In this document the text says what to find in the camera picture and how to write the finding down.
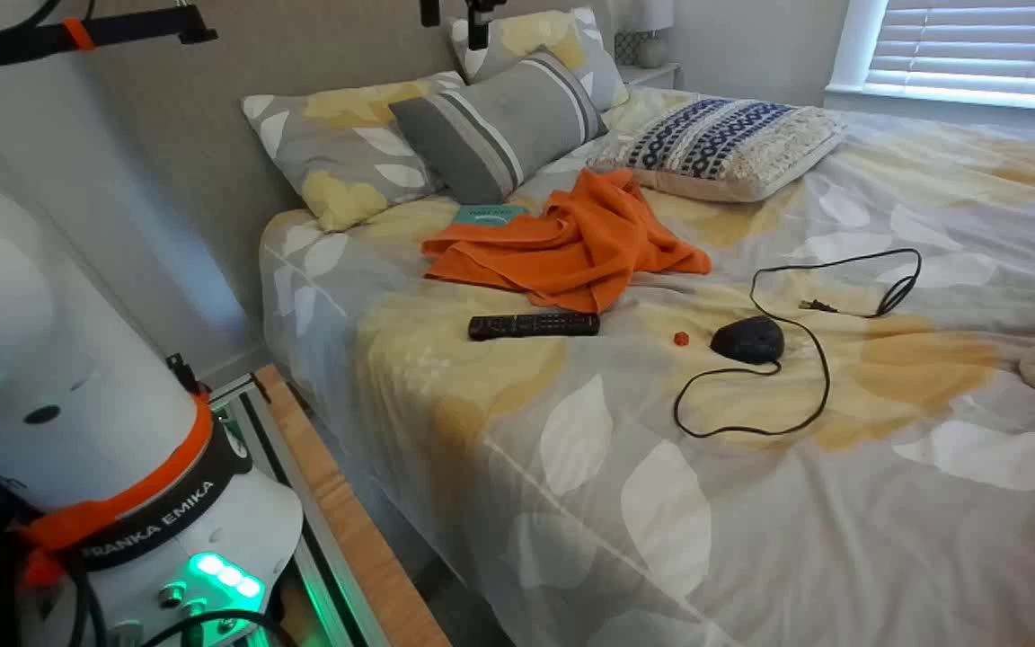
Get thin black cable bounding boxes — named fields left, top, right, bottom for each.
left=668, top=245, right=927, bottom=441

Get teal flat item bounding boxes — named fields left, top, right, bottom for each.
left=451, top=197, right=531, bottom=234

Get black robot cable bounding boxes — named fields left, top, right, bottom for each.
left=63, top=558, right=306, bottom=647

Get floral yellow grey bedspread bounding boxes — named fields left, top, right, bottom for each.
left=254, top=86, right=1035, bottom=647

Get orange cloth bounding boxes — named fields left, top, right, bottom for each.
left=421, top=165, right=717, bottom=321

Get blue patterned white pillow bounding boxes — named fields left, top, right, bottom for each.
left=594, top=92, right=853, bottom=207

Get black remote control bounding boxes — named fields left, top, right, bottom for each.
left=465, top=308, right=605, bottom=344

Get white window blinds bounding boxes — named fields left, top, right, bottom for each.
left=869, top=0, right=1035, bottom=92

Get black camera stand bar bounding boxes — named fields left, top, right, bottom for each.
left=0, top=0, right=218, bottom=109

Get grey striped pillow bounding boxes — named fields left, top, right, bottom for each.
left=390, top=46, right=610, bottom=207

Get large grey yellow floral pillow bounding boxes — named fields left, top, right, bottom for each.
left=240, top=67, right=472, bottom=237

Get orange strap on arm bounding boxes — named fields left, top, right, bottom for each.
left=11, top=392, right=224, bottom=588

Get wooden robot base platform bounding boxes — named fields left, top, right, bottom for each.
left=210, top=360, right=457, bottom=647

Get black computer mouse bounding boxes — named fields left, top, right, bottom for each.
left=707, top=314, right=789, bottom=370

